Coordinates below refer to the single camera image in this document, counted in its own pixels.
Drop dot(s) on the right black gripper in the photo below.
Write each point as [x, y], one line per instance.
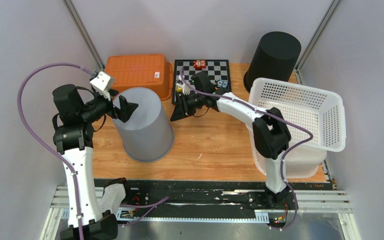
[180, 112]

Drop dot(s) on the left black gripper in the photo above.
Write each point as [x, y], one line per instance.
[126, 108]

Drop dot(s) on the grey bin black liner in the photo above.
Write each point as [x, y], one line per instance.
[148, 135]

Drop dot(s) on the orange plastic tub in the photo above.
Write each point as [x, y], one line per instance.
[150, 71]

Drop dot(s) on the black ribbed bin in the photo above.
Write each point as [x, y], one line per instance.
[275, 58]

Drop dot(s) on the large white plastic tub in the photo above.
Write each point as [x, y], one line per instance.
[300, 163]

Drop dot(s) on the white perforated basket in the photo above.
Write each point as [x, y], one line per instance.
[319, 111]

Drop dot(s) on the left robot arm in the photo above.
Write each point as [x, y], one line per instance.
[89, 218]

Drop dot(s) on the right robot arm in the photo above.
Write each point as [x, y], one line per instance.
[269, 132]

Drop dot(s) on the yellow toy block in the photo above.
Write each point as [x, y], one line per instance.
[179, 88]

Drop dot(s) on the blue toy block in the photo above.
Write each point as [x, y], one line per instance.
[222, 83]

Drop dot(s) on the red toy block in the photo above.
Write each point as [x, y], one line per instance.
[199, 64]

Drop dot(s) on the black white chessboard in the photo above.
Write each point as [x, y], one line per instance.
[216, 69]

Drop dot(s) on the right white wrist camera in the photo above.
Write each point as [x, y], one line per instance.
[186, 90]

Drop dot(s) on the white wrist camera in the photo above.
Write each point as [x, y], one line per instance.
[102, 84]
[186, 90]

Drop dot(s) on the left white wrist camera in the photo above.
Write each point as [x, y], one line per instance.
[102, 84]

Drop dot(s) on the left aluminium frame post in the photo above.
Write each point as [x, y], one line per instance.
[76, 18]

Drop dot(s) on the aluminium frame post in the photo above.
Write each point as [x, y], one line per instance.
[76, 18]
[334, 4]

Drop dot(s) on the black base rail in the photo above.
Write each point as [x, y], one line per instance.
[226, 202]

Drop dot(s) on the right aluminium frame post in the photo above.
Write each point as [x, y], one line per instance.
[334, 4]

